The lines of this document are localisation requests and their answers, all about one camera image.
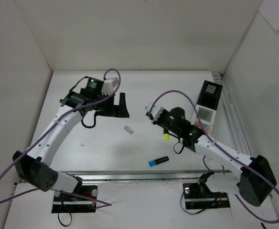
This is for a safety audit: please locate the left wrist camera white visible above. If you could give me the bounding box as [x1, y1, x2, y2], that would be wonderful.
[101, 77, 119, 95]

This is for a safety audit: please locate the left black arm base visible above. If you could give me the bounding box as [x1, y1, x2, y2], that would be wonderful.
[51, 184, 98, 213]

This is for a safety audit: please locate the yellow cap highlighter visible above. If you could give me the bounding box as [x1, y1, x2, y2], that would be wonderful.
[163, 129, 170, 141]

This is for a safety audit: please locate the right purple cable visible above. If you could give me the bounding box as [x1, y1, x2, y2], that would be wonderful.
[150, 90, 279, 224]

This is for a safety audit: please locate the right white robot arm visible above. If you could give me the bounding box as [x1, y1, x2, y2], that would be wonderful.
[146, 107, 277, 207]

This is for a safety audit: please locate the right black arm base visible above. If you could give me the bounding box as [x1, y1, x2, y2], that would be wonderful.
[180, 172, 230, 215]

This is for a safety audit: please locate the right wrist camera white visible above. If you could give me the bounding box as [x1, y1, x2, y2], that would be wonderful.
[146, 105, 165, 121]

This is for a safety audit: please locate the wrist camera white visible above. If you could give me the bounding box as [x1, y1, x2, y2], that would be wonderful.
[146, 105, 165, 121]
[101, 77, 119, 95]

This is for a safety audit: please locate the white black stationery organizer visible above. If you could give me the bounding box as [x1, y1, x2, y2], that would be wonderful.
[192, 80, 223, 134]

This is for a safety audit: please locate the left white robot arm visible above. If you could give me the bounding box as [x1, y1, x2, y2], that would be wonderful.
[12, 77, 129, 200]

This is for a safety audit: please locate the grey rectangular eraser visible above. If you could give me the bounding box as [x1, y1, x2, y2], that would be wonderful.
[124, 125, 134, 134]

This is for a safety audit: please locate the blue cap highlighter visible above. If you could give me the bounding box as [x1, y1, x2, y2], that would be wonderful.
[148, 156, 169, 167]

